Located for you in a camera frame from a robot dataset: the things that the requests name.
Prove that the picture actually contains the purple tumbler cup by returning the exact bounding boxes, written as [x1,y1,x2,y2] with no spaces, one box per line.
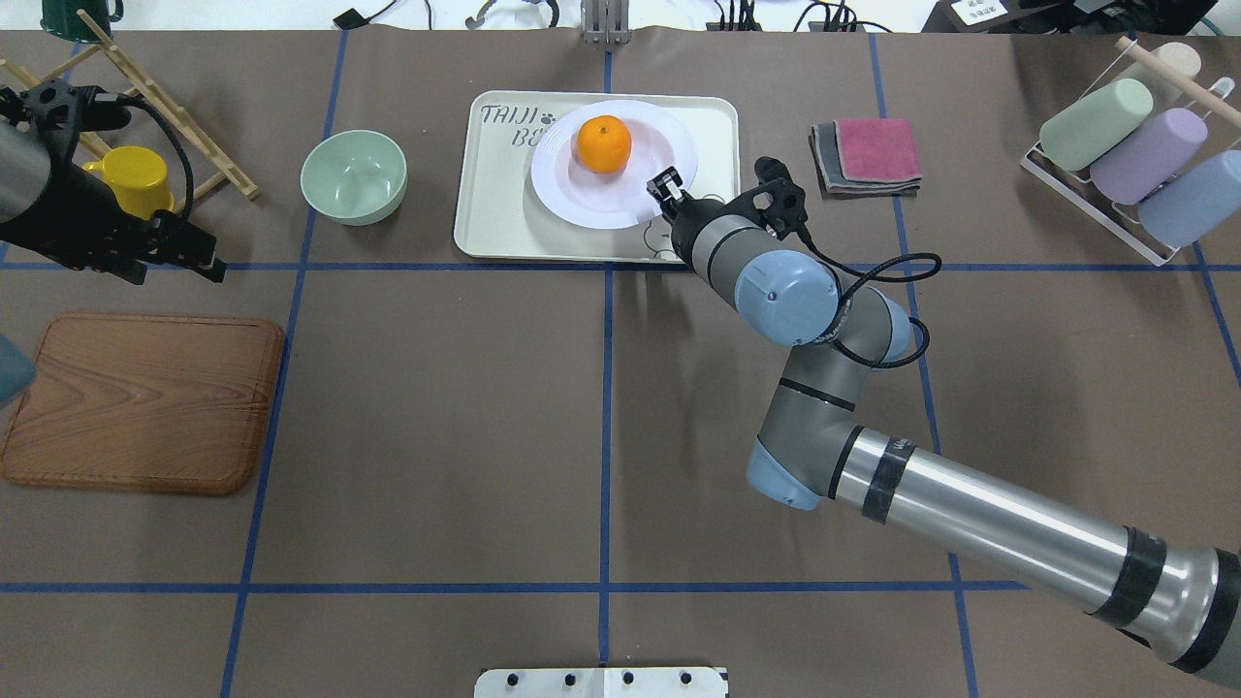
[1090,108,1207,205]

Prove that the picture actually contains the wooden brown tray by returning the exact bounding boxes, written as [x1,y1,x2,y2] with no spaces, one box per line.
[2,312,285,496]

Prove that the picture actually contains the dark green mug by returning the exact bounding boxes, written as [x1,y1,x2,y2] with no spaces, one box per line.
[40,0,125,43]

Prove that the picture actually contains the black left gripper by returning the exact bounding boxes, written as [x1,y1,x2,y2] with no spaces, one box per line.
[97,210,230,284]

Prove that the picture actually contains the green tumbler cup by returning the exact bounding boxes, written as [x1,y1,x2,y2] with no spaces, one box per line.
[1037,79,1154,171]

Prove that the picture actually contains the beige tumbler cup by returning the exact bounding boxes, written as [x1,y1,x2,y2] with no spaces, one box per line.
[1150,43,1203,79]

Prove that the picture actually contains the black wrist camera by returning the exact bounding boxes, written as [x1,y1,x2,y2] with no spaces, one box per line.
[1,79,132,150]
[755,156,810,241]

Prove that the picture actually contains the white wire cup rack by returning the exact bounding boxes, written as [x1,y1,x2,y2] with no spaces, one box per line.
[1021,34,1239,266]

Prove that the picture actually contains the folded pink grey cloths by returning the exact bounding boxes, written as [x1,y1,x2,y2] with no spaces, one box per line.
[810,118,923,196]

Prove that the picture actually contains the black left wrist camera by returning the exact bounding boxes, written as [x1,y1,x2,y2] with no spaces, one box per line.
[1,79,132,150]

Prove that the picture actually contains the yellow mug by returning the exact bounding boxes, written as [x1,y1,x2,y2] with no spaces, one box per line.
[81,145,176,220]

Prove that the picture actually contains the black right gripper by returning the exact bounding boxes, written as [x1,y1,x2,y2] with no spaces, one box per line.
[647,166,714,233]

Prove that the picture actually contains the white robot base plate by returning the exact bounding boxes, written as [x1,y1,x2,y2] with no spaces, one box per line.
[473,666,731,697]

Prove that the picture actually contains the cream rectangular tray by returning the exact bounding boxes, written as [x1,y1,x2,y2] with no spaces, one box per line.
[454,91,741,265]

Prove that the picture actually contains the white plate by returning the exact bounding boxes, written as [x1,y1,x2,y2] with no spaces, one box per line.
[530,99,699,230]

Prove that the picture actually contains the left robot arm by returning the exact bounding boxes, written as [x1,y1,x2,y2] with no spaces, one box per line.
[1,123,227,284]

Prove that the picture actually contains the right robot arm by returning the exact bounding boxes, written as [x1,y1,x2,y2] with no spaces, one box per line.
[647,156,1240,689]

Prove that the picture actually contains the wooden mug rack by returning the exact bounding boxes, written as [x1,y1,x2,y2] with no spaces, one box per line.
[1,36,261,202]

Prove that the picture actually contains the orange fruit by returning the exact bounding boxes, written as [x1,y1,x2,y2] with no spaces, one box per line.
[573,114,632,175]

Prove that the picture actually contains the blue tumbler cup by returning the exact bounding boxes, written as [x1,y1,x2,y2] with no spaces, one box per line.
[1138,149,1240,248]

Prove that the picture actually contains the green ceramic bowl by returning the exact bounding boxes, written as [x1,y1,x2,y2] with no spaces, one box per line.
[299,130,408,227]

